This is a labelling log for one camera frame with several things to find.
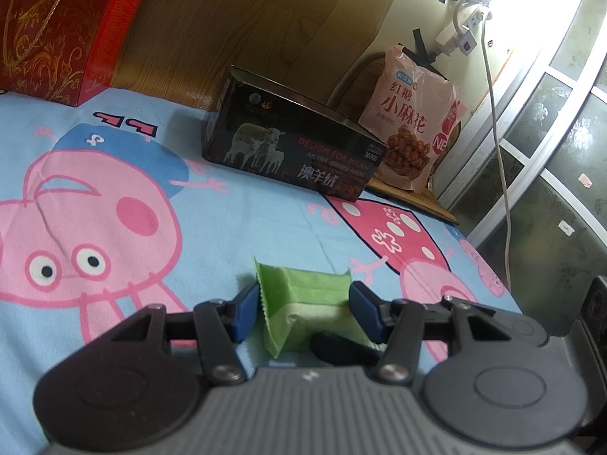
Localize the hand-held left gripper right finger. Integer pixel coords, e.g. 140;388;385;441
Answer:
348;281;522;382

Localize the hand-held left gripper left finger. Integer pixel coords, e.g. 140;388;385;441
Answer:
97;281;263;386

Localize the light green snack packet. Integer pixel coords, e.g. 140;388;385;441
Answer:
251;256;380;358

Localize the printed blanket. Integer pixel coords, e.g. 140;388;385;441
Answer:
0;88;522;455

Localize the black box with sheep print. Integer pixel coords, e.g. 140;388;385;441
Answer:
201;65;384;201

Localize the pink snack bag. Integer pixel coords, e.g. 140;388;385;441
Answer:
358;44;462;193

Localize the white gooseneck lamp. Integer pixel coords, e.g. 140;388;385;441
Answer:
443;0;489;34

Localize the red gift box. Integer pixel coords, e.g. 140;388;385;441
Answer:
0;0;159;106

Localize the white cable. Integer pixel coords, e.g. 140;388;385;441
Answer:
478;9;516;291

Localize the white power strip with cable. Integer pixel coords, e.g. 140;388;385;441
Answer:
441;0;607;295

